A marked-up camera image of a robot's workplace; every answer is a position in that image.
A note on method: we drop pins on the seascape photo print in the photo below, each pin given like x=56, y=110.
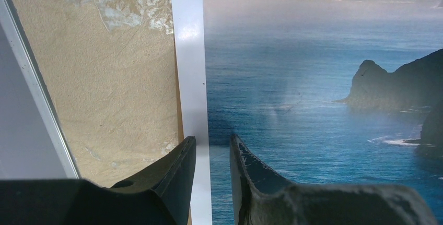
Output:
x=275, y=72

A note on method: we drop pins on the aluminium table edge rail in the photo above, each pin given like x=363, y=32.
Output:
x=33, y=145

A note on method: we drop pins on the brown cardboard backing board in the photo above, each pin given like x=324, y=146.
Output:
x=180, y=123

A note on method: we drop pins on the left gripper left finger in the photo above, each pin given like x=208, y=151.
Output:
x=158, y=194

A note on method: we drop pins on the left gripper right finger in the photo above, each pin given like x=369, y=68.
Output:
x=262, y=196

